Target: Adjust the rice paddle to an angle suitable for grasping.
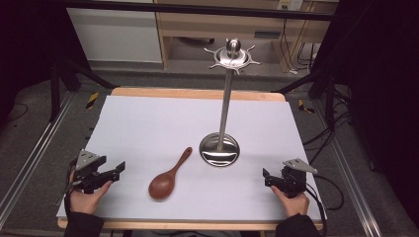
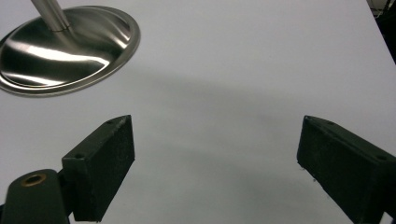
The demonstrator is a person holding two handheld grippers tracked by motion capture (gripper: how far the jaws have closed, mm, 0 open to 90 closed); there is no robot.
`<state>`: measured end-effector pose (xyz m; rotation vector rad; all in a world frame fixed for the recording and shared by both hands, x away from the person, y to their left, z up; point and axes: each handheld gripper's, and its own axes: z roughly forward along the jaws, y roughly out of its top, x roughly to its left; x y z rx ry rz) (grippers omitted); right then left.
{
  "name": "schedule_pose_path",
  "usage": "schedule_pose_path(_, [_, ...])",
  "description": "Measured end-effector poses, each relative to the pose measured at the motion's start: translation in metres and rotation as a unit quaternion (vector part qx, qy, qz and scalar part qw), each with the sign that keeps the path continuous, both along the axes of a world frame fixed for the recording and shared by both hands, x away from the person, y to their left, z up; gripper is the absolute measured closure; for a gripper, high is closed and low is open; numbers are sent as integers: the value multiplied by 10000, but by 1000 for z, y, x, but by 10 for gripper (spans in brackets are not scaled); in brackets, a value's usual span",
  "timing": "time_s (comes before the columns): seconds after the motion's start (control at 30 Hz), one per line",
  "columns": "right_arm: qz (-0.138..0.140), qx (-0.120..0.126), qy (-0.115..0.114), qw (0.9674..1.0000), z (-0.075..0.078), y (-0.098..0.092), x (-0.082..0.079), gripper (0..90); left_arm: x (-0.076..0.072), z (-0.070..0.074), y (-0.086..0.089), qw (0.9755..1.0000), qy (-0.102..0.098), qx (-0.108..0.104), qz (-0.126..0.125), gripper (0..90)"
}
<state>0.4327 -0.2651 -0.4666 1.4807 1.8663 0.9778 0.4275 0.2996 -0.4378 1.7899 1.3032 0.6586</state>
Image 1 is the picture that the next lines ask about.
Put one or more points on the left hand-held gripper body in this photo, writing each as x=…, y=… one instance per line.
x=86, y=164

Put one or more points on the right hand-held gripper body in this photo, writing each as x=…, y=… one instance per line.
x=293, y=179

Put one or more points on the person's right hand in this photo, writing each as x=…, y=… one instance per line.
x=294, y=204

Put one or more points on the person's left hand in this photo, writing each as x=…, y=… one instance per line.
x=86, y=201

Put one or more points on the brown wooden spoon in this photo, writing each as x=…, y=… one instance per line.
x=163, y=186

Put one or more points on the white table mat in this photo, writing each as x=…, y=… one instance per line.
x=158, y=125

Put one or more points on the yellow black striped tape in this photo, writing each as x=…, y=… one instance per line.
x=305, y=107
x=92, y=100

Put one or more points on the steel utensil stand with hooks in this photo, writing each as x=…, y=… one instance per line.
x=225, y=112

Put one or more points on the black metal stand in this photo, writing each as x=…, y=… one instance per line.
x=329, y=98
x=56, y=92

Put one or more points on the wooden table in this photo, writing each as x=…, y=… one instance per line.
x=197, y=94

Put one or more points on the black curtain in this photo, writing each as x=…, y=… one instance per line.
x=29, y=49
x=385, y=82

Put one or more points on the white cabinet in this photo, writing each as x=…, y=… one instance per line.
x=115, y=33

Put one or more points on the light wooden desk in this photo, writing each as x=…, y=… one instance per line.
x=210, y=24

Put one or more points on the white power strip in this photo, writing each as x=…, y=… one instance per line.
x=290, y=4

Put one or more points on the black metal crossbar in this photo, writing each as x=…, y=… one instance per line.
x=197, y=9

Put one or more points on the metal floor rail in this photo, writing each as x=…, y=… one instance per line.
x=349, y=171
x=33, y=154

